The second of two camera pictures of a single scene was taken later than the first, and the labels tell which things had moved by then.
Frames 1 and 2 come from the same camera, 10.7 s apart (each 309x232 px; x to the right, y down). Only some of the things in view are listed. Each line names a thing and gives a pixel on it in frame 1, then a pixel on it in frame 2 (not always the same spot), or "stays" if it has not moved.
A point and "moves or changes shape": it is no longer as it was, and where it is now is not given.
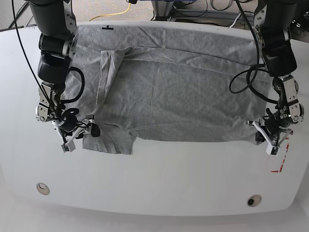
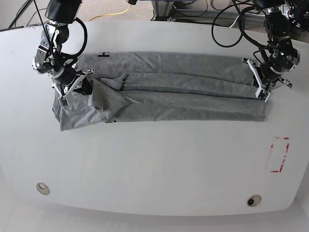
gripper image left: x=68 y=128 to x=70 y=79
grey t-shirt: x=202 y=82 moves or changes shape
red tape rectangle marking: x=282 y=165 stays
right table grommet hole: x=254 y=200 stays
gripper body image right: x=271 y=129 to x=266 y=77
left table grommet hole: x=43 y=188 stays
